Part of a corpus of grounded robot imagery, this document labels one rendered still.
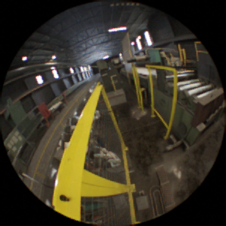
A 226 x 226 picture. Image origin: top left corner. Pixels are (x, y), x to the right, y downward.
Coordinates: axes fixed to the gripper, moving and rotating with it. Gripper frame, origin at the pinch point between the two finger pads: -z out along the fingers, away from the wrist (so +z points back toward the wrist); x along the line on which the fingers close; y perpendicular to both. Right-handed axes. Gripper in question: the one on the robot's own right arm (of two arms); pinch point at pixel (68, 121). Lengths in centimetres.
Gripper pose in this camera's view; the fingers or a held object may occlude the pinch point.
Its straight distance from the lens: 76.6
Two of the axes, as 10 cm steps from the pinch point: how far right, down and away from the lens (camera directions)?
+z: -1.7, 9.7, -1.5
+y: -8.8, -2.1, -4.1
